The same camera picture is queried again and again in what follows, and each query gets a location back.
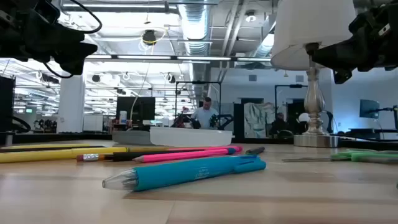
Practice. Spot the white cabinet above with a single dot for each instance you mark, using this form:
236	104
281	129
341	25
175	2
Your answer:
93	123

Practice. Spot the white shade silver table lamp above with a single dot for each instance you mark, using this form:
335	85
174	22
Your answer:
311	25

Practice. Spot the thin yellow pencil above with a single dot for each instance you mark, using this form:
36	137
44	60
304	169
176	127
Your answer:
149	149

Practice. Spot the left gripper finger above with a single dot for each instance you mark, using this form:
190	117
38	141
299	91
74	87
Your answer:
79	53
73	38

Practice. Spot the white bottle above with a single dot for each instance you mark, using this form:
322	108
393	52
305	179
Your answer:
123	117

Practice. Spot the pale patterned cloth panel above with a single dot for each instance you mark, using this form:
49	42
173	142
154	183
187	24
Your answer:
258	121

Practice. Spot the person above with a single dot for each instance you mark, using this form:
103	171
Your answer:
205	116
279	124

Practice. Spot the blue pen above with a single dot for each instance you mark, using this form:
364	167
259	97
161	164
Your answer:
186	172

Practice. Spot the black marker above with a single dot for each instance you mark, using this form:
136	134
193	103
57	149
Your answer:
255	151

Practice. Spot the white pillar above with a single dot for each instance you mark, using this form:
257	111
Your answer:
71	105

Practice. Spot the pink pen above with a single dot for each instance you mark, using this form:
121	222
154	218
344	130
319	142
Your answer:
217	148

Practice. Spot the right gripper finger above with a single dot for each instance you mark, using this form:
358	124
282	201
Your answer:
339	57
362	29

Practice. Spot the black pen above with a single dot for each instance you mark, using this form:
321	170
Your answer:
130	156

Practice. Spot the white globe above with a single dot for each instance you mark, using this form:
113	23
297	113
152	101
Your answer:
303	117

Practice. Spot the red black background robot arm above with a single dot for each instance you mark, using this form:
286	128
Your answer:
180	121

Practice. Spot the black background robot arm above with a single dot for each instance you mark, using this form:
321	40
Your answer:
224	121

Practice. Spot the pink pencil blue eraser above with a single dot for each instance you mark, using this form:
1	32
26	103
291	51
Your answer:
186	155

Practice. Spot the black cabinet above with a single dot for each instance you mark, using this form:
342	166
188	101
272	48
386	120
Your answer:
6	105

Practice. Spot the black computer monitor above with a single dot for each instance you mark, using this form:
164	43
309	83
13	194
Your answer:
140	109

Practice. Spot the clear plastic supply box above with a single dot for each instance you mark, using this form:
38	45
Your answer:
186	138

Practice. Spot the dark pencil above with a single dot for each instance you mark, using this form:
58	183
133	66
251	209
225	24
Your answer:
46	149

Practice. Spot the blue lit monitor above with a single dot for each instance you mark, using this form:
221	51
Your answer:
369	109

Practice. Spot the black hanging ceiling camera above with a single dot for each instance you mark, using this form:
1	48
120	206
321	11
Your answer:
149	37

